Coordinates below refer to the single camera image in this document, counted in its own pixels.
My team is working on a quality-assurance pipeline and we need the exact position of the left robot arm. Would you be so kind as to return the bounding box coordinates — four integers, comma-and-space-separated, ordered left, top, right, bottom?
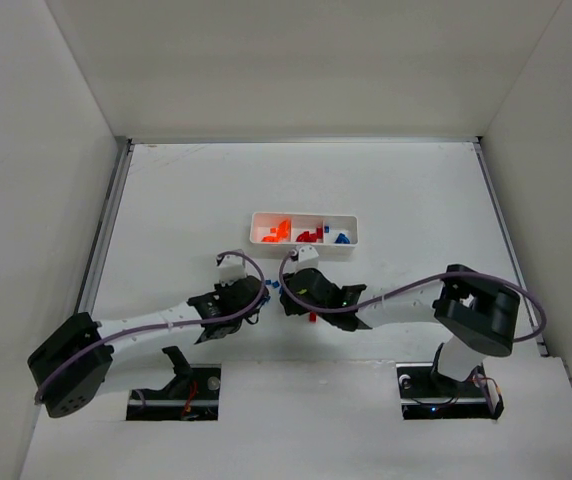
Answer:
27, 275, 268, 418

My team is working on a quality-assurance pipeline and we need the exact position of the orange lego pile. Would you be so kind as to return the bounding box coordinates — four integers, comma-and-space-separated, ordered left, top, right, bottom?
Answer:
261, 220, 291, 243

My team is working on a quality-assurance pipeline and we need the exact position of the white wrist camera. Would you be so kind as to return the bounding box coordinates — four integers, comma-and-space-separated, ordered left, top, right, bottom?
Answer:
290, 244, 319, 271
216, 249, 247, 286

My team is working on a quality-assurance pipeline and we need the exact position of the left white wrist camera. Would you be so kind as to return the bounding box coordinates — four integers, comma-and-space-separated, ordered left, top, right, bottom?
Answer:
216, 249, 247, 286

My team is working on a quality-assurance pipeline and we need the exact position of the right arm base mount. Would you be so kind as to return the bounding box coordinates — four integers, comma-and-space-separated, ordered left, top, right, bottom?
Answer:
396, 363, 505, 421

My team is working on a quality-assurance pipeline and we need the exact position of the red lego pile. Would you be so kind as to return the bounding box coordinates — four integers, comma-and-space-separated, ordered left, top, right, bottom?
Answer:
295, 227, 324, 243

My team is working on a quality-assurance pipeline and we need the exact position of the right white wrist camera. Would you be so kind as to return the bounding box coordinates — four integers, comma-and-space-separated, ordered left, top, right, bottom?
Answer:
290, 244, 319, 271

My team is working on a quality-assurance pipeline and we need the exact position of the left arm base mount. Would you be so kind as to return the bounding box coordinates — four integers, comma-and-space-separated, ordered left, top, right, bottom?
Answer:
125, 346, 222, 422

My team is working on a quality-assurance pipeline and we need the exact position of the white three-compartment tray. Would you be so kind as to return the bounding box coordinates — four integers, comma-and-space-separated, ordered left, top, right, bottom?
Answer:
249, 212, 360, 258

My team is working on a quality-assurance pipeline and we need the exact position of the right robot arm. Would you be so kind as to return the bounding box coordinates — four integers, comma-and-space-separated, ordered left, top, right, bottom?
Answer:
280, 264, 520, 382

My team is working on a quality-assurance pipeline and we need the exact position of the blue lego arch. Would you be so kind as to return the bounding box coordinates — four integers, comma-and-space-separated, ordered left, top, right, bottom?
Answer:
335, 233, 350, 244

